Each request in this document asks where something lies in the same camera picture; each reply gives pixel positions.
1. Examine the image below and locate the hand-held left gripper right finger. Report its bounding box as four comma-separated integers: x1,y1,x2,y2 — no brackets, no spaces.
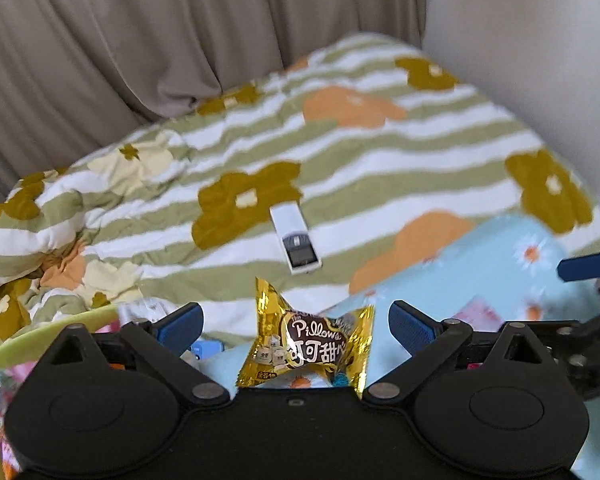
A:
364,299,557,407

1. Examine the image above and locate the white grey crumpled packet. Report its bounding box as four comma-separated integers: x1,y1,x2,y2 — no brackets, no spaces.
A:
116,296,182,332

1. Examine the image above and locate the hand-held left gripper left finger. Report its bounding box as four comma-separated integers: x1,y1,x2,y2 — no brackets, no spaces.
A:
42,301,232,408

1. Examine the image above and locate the beige curtain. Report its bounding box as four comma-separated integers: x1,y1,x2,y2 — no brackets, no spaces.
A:
0,0,427,203

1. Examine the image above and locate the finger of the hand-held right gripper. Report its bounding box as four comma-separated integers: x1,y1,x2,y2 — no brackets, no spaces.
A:
556,244,600,295
522,301,600,402

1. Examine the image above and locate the gold snack packet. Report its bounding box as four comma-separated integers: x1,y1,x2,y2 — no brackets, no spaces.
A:
235,276,377,402

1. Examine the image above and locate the white remote control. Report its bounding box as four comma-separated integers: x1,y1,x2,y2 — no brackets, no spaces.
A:
268,201,324,276

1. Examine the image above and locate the floral striped blanket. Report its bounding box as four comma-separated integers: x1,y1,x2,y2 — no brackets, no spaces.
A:
0,31,600,357

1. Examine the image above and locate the pink snack packet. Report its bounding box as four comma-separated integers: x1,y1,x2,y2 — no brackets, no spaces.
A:
449,294,504,334

